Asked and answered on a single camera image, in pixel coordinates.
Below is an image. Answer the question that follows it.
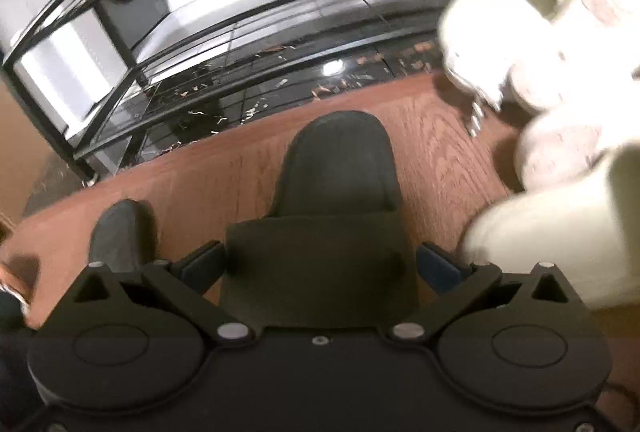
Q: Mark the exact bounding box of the wood-grain floor mat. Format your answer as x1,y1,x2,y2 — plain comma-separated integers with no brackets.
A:
7,71,640,413

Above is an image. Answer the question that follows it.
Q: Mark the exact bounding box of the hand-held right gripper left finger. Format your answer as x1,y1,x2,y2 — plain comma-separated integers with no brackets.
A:
74,241,257,345

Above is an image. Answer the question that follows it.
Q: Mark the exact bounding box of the black metal shoe rack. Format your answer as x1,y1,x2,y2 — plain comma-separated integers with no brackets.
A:
0,0,618,185

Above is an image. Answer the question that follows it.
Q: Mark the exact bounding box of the black rubber slide sandal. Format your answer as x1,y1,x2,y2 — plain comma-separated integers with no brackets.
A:
89,199,160,274
220,109,420,329

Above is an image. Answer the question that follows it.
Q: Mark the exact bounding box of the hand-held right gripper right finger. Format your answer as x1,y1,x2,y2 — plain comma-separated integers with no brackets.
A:
387,241,571,344

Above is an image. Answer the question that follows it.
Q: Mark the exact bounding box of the person's black-clad leg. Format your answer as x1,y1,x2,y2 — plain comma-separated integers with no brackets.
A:
0,289,48,432

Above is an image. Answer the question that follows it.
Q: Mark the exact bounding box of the white perforated clog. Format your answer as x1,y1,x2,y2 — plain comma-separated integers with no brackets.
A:
445,0,640,136
514,111,628,194

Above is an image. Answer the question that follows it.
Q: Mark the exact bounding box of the brown cardboard panel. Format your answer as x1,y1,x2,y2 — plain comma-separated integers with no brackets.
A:
0,75,68,219

